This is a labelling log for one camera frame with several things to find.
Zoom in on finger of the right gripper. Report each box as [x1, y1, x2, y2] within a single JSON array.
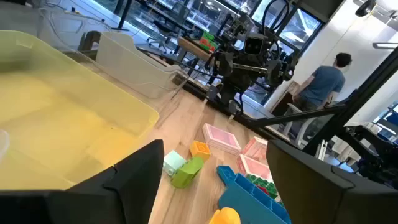
[[266, 60, 285, 87], [216, 52, 234, 78]]

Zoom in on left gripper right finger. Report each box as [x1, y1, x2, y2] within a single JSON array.
[[266, 139, 398, 224]]

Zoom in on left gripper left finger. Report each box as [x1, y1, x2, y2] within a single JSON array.
[[0, 139, 165, 224]]

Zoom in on mint green toy block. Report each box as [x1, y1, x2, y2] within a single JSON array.
[[162, 150, 187, 177]]

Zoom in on lime green toy brick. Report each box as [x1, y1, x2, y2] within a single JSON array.
[[170, 156, 205, 189]]

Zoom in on large long blue block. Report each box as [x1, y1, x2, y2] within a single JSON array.
[[217, 172, 292, 224]]

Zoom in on small orange toy brick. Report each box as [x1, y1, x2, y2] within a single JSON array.
[[190, 140, 212, 162]]

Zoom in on long blue brick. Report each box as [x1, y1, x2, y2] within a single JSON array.
[[216, 165, 239, 187]]

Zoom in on large yellow toy block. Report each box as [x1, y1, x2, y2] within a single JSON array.
[[208, 207, 242, 224]]

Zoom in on green and red box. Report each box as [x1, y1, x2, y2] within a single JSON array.
[[198, 30, 219, 53]]

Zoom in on wooden background table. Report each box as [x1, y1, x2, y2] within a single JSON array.
[[177, 36, 218, 63]]

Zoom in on person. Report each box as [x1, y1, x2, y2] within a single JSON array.
[[292, 52, 354, 113]]

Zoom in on white chair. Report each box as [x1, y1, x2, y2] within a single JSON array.
[[281, 102, 315, 147]]

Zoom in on large clear plastic bin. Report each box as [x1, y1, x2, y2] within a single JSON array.
[[37, 6, 190, 113]]

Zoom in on black office chair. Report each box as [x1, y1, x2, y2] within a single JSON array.
[[146, 18, 178, 54]]

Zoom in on black equipment rack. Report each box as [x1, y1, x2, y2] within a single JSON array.
[[329, 124, 398, 190]]

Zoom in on grey plastic bin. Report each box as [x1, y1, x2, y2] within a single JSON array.
[[95, 30, 183, 99]]

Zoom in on yellow translucent plastic bin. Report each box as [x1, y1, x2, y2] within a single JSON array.
[[0, 29, 160, 191]]

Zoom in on black ceiling spotlight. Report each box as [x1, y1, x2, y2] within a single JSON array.
[[354, 0, 377, 18]]

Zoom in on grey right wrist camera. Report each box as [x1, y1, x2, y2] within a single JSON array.
[[243, 32, 269, 57]]

